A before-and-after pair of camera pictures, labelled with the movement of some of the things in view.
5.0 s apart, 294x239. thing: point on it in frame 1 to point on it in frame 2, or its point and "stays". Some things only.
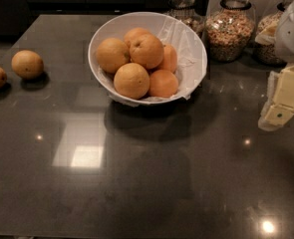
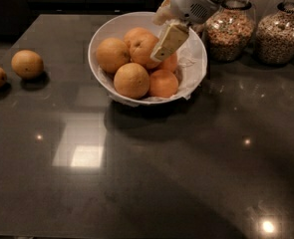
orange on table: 27,64 stays
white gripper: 292,34 to 190,3
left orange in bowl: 112,55 stays
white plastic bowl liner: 190,69 stays
